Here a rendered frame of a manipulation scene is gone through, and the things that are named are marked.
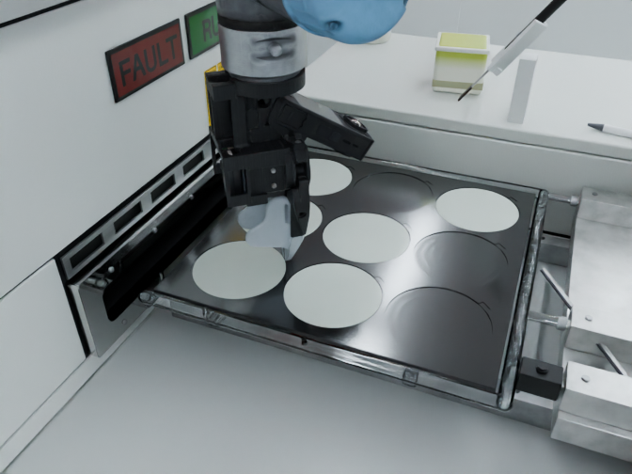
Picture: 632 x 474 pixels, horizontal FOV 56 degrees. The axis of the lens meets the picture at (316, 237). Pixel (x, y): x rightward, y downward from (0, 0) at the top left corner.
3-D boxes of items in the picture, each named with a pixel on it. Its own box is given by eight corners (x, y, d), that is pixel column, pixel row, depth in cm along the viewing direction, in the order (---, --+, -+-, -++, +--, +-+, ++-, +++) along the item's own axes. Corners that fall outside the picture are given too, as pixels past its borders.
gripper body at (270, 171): (213, 177, 61) (200, 61, 54) (293, 165, 64) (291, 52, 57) (229, 216, 55) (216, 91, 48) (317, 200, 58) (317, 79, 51)
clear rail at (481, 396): (136, 304, 61) (134, 293, 60) (144, 295, 62) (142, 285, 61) (510, 418, 49) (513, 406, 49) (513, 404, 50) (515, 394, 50)
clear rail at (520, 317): (493, 412, 50) (496, 401, 49) (537, 195, 78) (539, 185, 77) (510, 418, 49) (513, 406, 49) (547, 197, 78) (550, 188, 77)
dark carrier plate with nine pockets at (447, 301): (153, 293, 61) (152, 289, 61) (291, 150, 87) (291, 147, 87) (495, 393, 51) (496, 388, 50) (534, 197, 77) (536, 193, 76)
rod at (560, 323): (518, 323, 59) (521, 312, 58) (520, 314, 60) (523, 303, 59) (568, 335, 57) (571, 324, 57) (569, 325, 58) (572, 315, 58)
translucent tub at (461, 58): (429, 92, 87) (434, 45, 83) (433, 74, 93) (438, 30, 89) (481, 97, 86) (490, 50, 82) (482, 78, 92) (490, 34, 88)
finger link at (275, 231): (244, 266, 64) (238, 192, 59) (297, 255, 66) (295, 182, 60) (251, 284, 62) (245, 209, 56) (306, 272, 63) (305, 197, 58)
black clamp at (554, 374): (514, 389, 52) (520, 370, 51) (517, 371, 54) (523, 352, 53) (556, 402, 51) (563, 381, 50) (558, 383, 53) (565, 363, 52)
